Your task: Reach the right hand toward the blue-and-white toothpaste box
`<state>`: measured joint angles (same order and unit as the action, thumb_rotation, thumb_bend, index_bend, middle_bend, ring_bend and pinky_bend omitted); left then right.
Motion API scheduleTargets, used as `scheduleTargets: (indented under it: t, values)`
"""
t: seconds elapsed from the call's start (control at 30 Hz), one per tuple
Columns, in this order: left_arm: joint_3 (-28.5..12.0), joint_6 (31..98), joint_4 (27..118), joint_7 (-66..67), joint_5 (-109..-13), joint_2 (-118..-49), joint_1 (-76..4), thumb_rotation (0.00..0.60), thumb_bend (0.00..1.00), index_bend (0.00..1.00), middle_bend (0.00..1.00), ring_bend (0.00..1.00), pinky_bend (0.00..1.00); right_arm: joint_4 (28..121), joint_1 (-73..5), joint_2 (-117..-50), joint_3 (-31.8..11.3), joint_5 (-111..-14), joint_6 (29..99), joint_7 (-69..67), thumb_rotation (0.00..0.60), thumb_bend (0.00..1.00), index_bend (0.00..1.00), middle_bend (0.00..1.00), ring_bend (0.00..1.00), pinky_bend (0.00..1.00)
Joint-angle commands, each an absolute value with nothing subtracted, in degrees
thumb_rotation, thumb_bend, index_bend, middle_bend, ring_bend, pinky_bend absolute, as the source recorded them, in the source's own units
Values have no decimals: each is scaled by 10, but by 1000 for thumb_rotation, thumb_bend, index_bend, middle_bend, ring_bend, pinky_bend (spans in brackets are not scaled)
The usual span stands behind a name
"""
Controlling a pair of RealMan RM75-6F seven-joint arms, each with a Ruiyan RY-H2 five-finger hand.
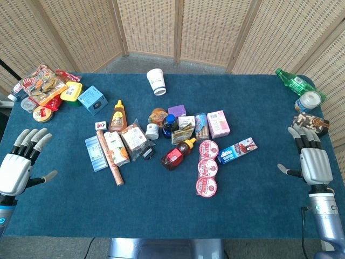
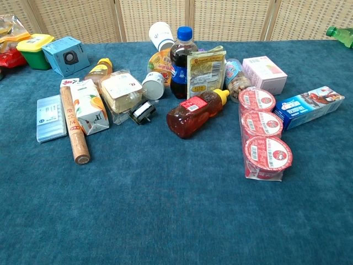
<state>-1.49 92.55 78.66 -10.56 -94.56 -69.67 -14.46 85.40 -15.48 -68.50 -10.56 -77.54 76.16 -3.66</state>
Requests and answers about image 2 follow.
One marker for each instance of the pink paper box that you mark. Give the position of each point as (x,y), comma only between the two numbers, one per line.
(264,73)

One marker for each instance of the red and blue paper box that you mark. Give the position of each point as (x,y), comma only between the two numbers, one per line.
(306,107)

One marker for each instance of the light blue speaker box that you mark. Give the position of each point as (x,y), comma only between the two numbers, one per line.
(66,56)

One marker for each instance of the large amber honey bottle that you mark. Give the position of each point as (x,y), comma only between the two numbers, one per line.
(193,116)

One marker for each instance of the black white power adapter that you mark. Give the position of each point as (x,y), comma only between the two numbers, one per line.
(142,112)

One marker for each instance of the white cup with lid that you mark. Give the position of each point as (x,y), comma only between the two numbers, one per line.
(153,85)

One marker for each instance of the yellow seasoning sachet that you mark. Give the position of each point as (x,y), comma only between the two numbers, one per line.
(204,73)

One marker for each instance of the clear wrapped beige block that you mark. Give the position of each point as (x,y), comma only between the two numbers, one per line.
(121,92)

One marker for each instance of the dark cola bottle blue cap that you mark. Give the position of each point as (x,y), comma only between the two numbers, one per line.
(181,63)

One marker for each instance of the blue table cloth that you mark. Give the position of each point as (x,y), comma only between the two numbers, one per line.
(154,198)

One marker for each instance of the orange fruit jelly cup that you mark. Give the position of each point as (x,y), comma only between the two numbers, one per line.
(160,64)

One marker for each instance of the clear jar of nuts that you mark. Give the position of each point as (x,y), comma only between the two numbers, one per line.
(235,77)

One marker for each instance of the red foil-lid cup pack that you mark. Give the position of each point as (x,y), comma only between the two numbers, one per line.
(264,132)

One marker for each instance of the orange juice carton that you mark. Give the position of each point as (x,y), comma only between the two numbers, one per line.
(89,106)

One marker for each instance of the white paper cup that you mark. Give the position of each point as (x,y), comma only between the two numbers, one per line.
(161,35)

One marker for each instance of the small honey bottle yellow cap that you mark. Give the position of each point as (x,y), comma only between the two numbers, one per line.
(99,71)

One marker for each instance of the wooden rolling pin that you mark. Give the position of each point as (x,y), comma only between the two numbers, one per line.
(74,124)

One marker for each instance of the woven folding screen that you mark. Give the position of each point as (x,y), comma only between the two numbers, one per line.
(220,19)

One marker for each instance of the pale blue tissue pack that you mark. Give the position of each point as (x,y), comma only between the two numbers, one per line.
(50,118)

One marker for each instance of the green tub yellow lid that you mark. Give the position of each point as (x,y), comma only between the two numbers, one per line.
(34,51)

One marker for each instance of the red snack packet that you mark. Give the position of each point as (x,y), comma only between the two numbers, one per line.
(11,59)

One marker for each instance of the green plastic bottle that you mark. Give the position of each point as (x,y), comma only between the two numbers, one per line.
(342,35)

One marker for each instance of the clear snack bag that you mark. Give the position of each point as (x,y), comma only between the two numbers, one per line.
(9,30)

